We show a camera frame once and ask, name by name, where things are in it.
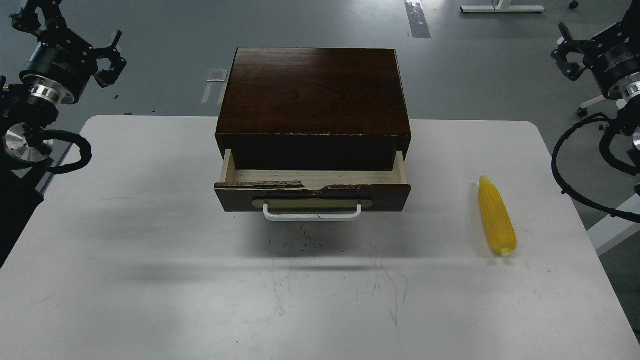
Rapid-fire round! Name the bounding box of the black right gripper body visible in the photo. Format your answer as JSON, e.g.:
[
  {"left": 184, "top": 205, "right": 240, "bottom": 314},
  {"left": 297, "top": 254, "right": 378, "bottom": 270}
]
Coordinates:
[{"left": 583, "top": 22, "right": 640, "bottom": 101}]

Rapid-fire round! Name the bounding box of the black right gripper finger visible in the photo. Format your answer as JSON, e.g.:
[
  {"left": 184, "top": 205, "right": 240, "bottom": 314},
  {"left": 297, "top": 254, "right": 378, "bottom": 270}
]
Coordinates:
[
  {"left": 558, "top": 22, "right": 594, "bottom": 51},
  {"left": 551, "top": 47, "right": 586, "bottom": 82}
]

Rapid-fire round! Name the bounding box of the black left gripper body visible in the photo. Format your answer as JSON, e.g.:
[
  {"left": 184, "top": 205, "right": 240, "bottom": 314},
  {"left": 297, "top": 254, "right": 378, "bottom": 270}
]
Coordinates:
[{"left": 20, "top": 28, "right": 98, "bottom": 105}]

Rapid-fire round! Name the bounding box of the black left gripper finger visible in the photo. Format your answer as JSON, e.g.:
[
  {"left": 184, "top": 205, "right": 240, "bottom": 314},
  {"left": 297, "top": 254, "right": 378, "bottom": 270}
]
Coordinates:
[
  {"left": 94, "top": 54, "right": 127, "bottom": 89},
  {"left": 93, "top": 30, "right": 122, "bottom": 59}
]

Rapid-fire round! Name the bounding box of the yellow corn cob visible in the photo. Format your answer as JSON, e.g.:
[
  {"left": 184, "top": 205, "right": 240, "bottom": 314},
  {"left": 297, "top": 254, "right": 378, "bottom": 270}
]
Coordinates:
[{"left": 477, "top": 175, "right": 518, "bottom": 258}]

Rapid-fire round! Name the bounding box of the wooden drawer with white handle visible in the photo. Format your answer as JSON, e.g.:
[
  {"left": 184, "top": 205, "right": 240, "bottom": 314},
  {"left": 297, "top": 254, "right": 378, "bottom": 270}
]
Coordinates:
[{"left": 214, "top": 150, "right": 412, "bottom": 221}]

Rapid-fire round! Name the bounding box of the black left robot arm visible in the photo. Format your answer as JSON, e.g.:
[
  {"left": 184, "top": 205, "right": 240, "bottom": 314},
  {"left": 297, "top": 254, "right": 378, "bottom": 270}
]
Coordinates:
[{"left": 1, "top": 0, "right": 127, "bottom": 174}]

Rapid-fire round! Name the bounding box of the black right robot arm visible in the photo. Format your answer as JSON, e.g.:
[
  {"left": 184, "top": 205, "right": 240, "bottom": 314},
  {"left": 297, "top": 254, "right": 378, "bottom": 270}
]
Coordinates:
[{"left": 550, "top": 0, "right": 640, "bottom": 176}]

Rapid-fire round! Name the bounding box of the dark wooden drawer cabinet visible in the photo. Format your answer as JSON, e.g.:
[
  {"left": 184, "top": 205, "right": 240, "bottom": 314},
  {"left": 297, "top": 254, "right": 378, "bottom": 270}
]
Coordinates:
[{"left": 215, "top": 47, "right": 412, "bottom": 171}]

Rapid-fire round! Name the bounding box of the white caster chair base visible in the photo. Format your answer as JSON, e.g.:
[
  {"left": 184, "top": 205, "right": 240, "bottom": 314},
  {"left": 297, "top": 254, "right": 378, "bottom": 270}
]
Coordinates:
[{"left": 576, "top": 95, "right": 627, "bottom": 118}]

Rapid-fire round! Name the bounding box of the white desk leg base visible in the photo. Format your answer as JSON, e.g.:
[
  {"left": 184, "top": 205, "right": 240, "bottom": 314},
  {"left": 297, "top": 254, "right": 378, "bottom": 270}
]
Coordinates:
[{"left": 460, "top": 0, "right": 546, "bottom": 14}]

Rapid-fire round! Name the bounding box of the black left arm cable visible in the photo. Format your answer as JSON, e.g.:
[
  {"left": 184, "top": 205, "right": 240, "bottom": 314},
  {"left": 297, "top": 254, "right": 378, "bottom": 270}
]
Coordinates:
[{"left": 27, "top": 129, "right": 94, "bottom": 175}]

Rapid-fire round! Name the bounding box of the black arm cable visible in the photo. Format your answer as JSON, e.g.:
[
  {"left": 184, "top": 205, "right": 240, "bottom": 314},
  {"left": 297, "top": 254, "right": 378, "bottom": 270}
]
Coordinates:
[
  {"left": 27, "top": 129, "right": 94, "bottom": 175},
  {"left": 551, "top": 113, "right": 640, "bottom": 224}
]

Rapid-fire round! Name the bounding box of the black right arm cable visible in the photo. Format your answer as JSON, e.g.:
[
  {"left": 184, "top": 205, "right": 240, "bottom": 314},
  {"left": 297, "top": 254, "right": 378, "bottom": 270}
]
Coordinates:
[{"left": 551, "top": 113, "right": 640, "bottom": 224}]

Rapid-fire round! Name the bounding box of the white table frame bar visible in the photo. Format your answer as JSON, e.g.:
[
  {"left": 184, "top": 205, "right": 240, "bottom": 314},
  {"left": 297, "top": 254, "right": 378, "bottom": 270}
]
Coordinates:
[{"left": 587, "top": 216, "right": 640, "bottom": 256}]

